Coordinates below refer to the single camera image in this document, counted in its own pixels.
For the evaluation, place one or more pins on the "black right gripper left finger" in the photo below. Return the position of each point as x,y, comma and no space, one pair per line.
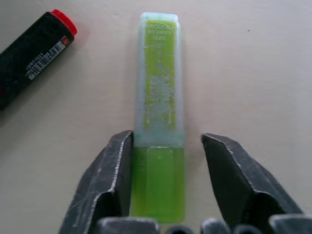
103,180

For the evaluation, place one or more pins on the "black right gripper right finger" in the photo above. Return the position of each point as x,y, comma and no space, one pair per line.
239,178

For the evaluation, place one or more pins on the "green highlighter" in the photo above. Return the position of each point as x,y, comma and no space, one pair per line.
159,117

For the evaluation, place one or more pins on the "black marker with red cap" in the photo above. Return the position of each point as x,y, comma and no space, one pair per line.
31,58

